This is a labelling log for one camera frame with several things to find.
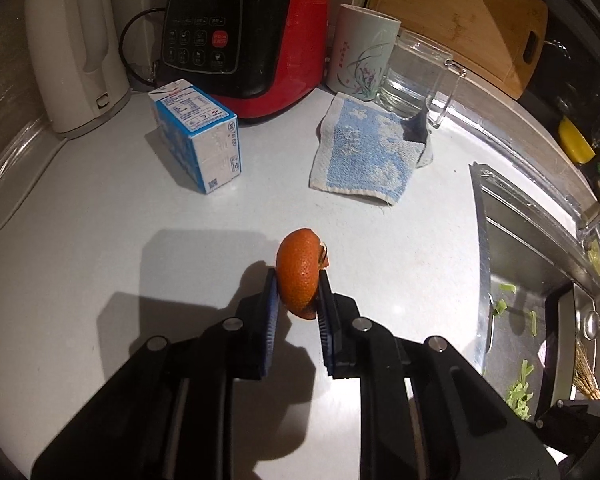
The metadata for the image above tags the white floral ceramic mug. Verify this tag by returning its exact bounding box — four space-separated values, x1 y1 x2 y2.
326 4 401 101

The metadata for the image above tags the red black blender base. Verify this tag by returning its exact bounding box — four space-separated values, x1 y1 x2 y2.
156 0 330 119

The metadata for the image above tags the yellow bowl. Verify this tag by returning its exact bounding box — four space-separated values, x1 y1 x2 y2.
558 116 595 165

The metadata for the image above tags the stainless steel sink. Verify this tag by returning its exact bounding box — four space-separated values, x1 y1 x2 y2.
469 164 600 422

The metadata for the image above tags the bamboo chopsticks bundle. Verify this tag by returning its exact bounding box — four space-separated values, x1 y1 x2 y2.
572 339 600 400

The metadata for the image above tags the wooden cutting board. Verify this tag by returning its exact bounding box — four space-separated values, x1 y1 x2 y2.
370 0 548 100

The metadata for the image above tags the clear glass pitcher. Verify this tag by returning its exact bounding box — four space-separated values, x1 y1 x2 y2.
375 28 467 129

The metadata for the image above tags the white electric kettle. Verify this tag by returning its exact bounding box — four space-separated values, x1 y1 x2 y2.
24 0 131 139

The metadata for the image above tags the blue white milk carton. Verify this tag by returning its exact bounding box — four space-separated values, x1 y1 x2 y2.
148 79 242 194

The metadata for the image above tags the orange peel piece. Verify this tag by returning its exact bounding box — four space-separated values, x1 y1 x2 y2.
275 228 329 320

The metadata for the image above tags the blue white dish cloth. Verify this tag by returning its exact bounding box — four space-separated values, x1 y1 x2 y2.
309 93 434 206

